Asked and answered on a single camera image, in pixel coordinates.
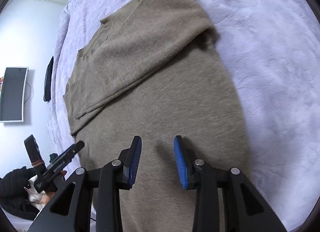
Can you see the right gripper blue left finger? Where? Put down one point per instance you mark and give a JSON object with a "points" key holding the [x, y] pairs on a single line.
{"points": [[129, 164]]}

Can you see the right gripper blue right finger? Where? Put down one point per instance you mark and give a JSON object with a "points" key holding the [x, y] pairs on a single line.
{"points": [[185, 158]]}

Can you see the olive brown knit sweater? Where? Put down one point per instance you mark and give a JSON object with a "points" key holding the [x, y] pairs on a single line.
{"points": [[152, 70]]}

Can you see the black clothing pile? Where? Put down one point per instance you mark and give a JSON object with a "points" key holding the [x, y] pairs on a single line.
{"points": [[14, 199]]}

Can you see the person's left hand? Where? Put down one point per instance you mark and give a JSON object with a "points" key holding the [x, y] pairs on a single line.
{"points": [[48, 196]]}

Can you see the pale pink quilted jacket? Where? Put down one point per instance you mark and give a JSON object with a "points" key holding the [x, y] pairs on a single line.
{"points": [[37, 199]]}

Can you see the black object at bed edge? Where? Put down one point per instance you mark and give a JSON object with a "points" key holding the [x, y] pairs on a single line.
{"points": [[48, 81]]}

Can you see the lavender embossed bed blanket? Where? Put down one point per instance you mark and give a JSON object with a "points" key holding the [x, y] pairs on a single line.
{"points": [[271, 48]]}

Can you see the wall mounted curved monitor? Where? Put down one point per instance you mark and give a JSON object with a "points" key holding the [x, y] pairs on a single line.
{"points": [[12, 94]]}

